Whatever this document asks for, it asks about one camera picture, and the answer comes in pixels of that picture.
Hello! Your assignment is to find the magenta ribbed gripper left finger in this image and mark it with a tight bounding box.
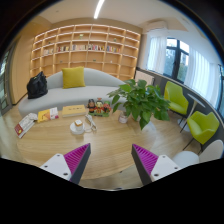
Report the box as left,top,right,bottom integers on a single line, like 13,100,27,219
41,144,91,184

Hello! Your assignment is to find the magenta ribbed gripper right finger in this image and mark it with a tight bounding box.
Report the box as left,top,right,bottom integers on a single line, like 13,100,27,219
131,144,180,185

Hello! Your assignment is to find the white round charger base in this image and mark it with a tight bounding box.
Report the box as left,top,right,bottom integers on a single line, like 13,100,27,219
70,123,85,135

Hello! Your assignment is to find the small white orange device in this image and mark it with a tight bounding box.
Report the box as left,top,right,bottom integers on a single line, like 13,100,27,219
74,120,83,128

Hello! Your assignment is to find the round wooden coffee table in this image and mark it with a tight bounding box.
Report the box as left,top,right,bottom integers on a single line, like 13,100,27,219
17,112,156,180

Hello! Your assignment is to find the yellow book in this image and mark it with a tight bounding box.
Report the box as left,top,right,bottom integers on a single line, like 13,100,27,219
62,105,86,117

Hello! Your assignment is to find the yellow pink magazine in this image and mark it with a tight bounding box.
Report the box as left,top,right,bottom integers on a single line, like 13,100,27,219
38,107,59,122

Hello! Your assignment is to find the white red open book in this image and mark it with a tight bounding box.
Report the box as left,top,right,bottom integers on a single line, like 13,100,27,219
14,113,38,138

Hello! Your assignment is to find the colourful figurine set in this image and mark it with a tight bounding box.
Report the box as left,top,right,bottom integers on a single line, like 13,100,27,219
87,98,111,117

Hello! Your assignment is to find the white chair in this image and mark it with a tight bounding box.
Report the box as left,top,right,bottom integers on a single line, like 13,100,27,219
172,140,224,168

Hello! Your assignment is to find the green potted plant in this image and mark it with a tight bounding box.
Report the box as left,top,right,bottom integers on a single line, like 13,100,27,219
108,79,169,129

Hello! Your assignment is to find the lime green chair near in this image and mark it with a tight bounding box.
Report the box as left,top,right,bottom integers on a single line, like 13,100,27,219
185,111,220,146

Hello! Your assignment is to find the lime green chair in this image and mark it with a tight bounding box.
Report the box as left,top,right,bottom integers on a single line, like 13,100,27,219
164,81,189,118
185,111,220,146

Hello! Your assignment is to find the lime green chair far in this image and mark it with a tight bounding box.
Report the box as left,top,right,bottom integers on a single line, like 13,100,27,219
164,81,189,118

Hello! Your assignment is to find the black bag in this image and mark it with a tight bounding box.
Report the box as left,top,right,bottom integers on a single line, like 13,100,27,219
27,72,48,99

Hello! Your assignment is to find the light grey sofa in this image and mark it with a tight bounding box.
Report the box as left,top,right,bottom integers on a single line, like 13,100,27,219
18,68,123,117

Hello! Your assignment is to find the yellow cushion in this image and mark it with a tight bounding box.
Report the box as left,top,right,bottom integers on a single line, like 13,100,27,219
62,66,85,89

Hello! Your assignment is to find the white curtain right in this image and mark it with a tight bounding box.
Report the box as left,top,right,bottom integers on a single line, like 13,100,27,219
184,48,219,107

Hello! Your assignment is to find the white curtain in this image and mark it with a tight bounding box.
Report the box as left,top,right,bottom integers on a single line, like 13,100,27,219
147,36,167,74
184,48,219,107

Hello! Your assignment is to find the dark framed window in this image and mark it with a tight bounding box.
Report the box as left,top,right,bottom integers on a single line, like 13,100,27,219
163,37,189,83

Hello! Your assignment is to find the white curtain left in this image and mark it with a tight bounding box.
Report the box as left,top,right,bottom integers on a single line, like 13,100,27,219
147,36,167,74

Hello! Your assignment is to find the white air conditioner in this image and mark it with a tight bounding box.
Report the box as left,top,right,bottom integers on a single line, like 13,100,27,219
145,21,167,32

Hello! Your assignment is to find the ceiling strip light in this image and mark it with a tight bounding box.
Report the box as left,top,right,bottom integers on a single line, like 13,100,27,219
93,0,105,19

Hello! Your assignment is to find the wooden bookshelf wall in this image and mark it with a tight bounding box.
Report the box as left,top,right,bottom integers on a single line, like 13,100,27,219
30,24,141,81

